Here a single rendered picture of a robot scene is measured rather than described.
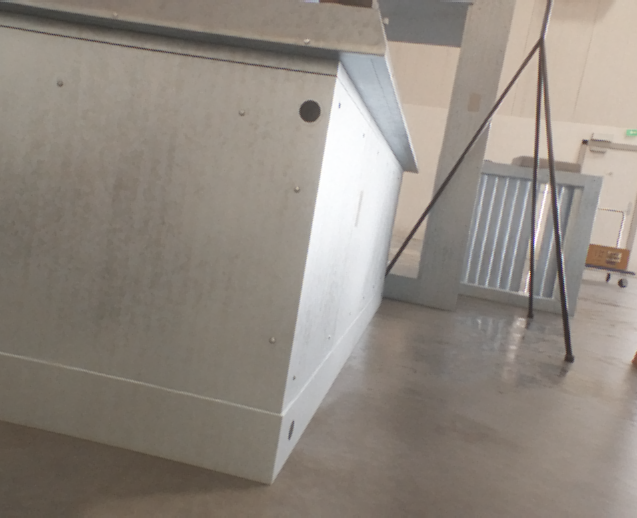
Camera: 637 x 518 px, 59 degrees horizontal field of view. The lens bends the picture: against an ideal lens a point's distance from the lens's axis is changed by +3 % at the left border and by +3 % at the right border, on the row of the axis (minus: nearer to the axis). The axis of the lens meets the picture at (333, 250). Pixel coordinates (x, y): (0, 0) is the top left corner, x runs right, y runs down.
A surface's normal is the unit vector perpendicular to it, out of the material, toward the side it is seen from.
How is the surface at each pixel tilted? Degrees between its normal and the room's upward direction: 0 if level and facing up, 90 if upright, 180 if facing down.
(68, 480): 0
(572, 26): 90
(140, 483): 0
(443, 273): 90
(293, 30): 67
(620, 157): 90
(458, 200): 90
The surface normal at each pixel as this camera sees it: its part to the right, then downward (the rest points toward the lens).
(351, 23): -0.10, -0.33
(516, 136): -0.23, 0.04
